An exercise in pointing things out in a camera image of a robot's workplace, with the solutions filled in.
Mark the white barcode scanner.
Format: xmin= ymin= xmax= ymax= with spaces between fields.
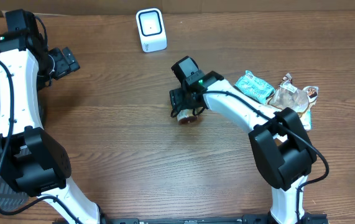
xmin=136 ymin=8 xmax=167 ymax=53

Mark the brown cardboard backdrop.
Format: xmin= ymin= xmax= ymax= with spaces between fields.
xmin=0 ymin=0 xmax=355 ymax=17

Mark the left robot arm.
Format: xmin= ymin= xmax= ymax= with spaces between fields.
xmin=0 ymin=9 xmax=107 ymax=223

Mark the teal white tissue pack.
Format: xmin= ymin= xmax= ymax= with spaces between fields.
xmin=300 ymin=110 xmax=312 ymax=131

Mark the green lid white jar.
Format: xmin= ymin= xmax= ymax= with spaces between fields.
xmin=176 ymin=109 xmax=198 ymax=124

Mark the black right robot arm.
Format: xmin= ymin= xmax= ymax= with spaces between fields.
xmin=170 ymin=56 xmax=325 ymax=223

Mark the beige brown bag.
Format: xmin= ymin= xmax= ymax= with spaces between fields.
xmin=267 ymin=73 xmax=319 ymax=118

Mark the teal snack packet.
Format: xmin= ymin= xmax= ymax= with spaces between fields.
xmin=234 ymin=70 xmax=275 ymax=104

